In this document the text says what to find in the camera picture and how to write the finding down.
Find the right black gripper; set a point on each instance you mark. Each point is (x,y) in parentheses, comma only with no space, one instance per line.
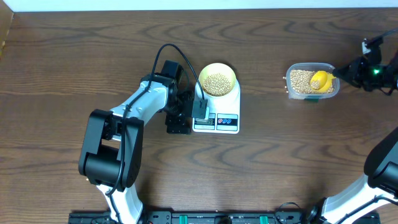
(355,67)

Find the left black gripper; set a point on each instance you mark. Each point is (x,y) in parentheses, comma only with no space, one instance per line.
(180,122)

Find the yellow measuring scoop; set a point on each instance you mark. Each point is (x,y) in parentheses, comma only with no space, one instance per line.
(321,81)

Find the white digital kitchen scale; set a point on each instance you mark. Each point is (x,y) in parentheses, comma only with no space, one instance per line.
(224,114)

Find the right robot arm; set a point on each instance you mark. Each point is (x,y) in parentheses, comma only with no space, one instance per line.
(378,184)

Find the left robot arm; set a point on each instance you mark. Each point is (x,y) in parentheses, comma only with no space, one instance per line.
(111,153)

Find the yellow plastic bowl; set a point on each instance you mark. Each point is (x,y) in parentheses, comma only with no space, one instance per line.
(217,79)

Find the clear container of soybeans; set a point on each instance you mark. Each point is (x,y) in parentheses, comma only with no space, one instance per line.
(298,78)

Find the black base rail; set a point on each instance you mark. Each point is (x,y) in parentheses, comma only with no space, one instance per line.
(166,217)

